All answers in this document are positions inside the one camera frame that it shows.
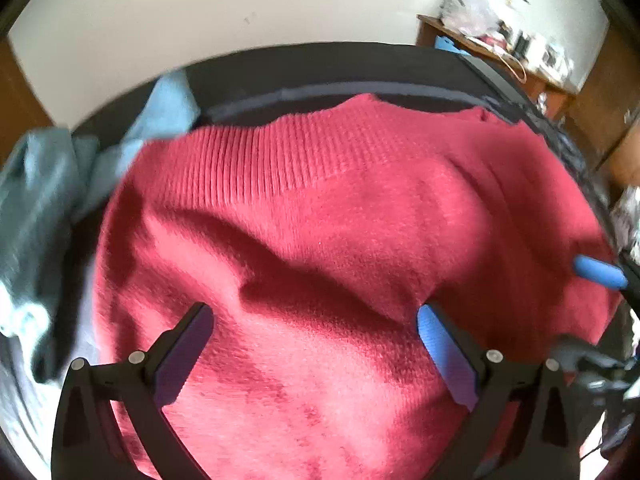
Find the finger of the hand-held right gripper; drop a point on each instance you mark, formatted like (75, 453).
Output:
(585, 355)
(597, 271)

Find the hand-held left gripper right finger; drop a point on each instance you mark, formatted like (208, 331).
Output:
(445, 355)

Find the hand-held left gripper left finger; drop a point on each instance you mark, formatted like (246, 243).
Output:
(182, 360)

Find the red knit sweater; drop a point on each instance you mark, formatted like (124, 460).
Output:
(325, 235)

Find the white patterned cloth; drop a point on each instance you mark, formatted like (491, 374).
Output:
(630, 220)

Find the pale lilac bed sheet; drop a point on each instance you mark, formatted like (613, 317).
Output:
(30, 410)

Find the brown wooden wardrobe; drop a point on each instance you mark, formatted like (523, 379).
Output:
(610, 100)

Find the wooden desk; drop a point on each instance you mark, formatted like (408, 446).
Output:
(542, 85)

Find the light blue cloth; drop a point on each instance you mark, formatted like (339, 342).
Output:
(40, 200)

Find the small blue object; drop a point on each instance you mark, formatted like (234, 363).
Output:
(450, 45)

